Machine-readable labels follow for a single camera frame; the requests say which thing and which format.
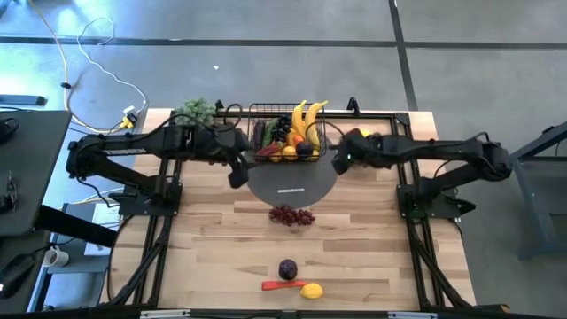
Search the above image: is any black support beam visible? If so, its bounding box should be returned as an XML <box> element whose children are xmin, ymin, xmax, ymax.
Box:
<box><xmin>34</xmin><ymin>205</ymin><xmax>119</xmax><ymax>249</ymax></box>

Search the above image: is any black clip tool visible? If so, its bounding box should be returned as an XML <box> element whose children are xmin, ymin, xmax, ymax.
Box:
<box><xmin>0</xmin><ymin>171</ymin><xmax>19</xmax><ymax>214</ymax></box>

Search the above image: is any white mug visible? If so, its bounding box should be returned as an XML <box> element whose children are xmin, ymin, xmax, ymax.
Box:
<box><xmin>42</xmin><ymin>244</ymin><xmax>70</xmax><ymax>268</ymax></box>

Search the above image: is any dark purple cabbage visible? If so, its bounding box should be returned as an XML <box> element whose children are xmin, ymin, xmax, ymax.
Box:
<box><xmin>278</xmin><ymin>259</ymin><xmax>299</xmax><ymax>281</ymax></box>

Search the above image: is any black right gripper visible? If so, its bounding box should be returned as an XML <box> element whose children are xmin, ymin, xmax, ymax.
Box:
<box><xmin>330</xmin><ymin>127</ymin><xmax>384</xmax><ymax>176</ymax></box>

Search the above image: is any black grape bunch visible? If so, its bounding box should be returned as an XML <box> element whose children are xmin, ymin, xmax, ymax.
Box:
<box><xmin>270</xmin><ymin>113</ymin><xmax>294</xmax><ymax>144</ymax></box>

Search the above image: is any black wire basket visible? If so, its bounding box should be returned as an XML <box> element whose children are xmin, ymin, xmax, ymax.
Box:
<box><xmin>246</xmin><ymin>103</ymin><xmax>330</xmax><ymax>164</ymax></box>

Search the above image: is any black corded device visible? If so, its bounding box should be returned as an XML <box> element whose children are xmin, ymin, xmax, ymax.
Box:
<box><xmin>0</xmin><ymin>117</ymin><xmax>20</xmax><ymax>145</ymax></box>

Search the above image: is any black computer mouse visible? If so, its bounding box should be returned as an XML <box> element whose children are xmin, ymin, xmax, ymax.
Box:
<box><xmin>0</xmin><ymin>254</ymin><xmax>35</xmax><ymax>299</ymax></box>

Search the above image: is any dark red grape bunch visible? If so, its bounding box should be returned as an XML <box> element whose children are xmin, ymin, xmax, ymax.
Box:
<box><xmin>268</xmin><ymin>204</ymin><xmax>316</xmax><ymax>227</ymax></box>

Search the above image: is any yellow cable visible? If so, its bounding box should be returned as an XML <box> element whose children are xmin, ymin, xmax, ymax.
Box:
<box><xmin>27</xmin><ymin>0</ymin><xmax>134</xmax><ymax>135</ymax></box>

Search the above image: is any black flat bar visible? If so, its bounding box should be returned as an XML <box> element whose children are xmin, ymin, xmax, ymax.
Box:
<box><xmin>0</xmin><ymin>94</ymin><xmax>47</xmax><ymax>106</ymax></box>

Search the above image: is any white yellow power plug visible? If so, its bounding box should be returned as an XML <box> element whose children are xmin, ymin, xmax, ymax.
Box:
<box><xmin>120</xmin><ymin>105</ymin><xmax>138</xmax><ymax>130</ymax></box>

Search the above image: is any blue grey metal table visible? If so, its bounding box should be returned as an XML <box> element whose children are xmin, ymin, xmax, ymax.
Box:
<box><xmin>488</xmin><ymin>120</ymin><xmax>567</xmax><ymax>261</ymax></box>

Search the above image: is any grey round mat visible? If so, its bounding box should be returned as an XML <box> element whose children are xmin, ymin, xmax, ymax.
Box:
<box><xmin>245</xmin><ymin>150</ymin><xmax>340</xmax><ymax>209</ymax></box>

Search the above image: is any white paper sheet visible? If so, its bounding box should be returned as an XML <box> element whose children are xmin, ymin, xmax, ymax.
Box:
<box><xmin>83</xmin><ymin>201</ymin><xmax>121</xmax><ymax>257</ymax></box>

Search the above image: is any green potted plant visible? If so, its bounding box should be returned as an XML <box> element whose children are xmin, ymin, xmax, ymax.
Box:
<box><xmin>175</xmin><ymin>97</ymin><xmax>217</xmax><ymax>129</ymax></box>

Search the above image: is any dark grey desk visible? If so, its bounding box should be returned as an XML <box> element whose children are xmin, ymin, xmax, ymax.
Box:
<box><xmin>0</xmin><ymin>109</ymin><xmax>74</xmax><ymax>314</ymax></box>

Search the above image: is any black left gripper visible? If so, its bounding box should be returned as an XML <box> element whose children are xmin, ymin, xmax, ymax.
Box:
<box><xmin>197</xmin><ymin>128</ymin><xmax>251</xmax><ymax>190</ymax></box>

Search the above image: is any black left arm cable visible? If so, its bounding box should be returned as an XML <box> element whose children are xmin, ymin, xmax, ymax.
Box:
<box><xmin>222</xmin><ymin>103</ymin><xmax>244</xmax><ymax>132</ymax></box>

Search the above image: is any yellow banana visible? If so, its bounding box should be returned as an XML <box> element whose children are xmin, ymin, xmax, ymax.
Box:
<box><xmin>304</xmin><ymin>99</ymin><xmax>330</xmax><ymax>152</ymax></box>
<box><xmin>291</xmin><ymin>99</ymin><xmax>311</xmax><ymax>139</ymax></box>

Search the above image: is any purple eggplant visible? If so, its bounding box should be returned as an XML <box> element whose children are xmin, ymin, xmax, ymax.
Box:
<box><xmin>252</xmin><ymin>119</ymin><xmax>268</xmax><ymax>150</ymax></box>

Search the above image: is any dark red chili pepper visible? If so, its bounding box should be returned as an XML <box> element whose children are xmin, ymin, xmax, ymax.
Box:
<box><xmin>255</xmin><ymin>141</ymin><xmax>285</xmax><ymax>160</ymax></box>

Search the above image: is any long bright red pepper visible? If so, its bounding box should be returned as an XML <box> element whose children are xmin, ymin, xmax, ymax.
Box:
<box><xmin>260</xmin><ymin>279</ymin><xmax>309</xmax><ymax>292</ymax></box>

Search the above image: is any white cable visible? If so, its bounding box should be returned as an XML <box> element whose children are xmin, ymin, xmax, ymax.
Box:
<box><xmin>75</xmin><ymin>16</ymin><xmax>148</xmax><ymax>114</ymax></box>

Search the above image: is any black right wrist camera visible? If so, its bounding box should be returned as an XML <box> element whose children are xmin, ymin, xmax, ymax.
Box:
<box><xmin>340</xmin><ymin>144</ymin><xmax>361</xmax><ymax>167</ymax></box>

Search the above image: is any silver metal bracket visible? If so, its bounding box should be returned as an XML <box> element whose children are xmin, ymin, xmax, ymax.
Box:
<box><xmin>387</xmin><ymin>311</ymin><xmax>439</xmax><ymax>319</ymax></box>
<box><xmin>139</xmin><ymin>309</ymin><xmax>192</xmax><ymax>319</ymax></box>

